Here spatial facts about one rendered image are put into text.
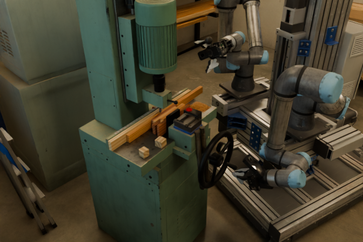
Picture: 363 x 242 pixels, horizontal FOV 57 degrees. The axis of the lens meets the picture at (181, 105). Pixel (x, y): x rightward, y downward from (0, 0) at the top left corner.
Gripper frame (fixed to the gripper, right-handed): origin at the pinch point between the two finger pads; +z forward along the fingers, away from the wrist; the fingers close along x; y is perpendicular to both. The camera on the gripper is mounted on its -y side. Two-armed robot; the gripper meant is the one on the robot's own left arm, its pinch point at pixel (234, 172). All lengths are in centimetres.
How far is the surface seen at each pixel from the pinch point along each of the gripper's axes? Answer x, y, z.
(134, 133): -26, -40, 23
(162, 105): -8.5, -44.4, 16.4
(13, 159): -58, -48, 94
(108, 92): -17, -60, 41
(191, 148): -14.8, -23.9, 3.0
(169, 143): -18.6, -29.1, 11.4
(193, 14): 234, -69, 188
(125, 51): -10, -75, 21
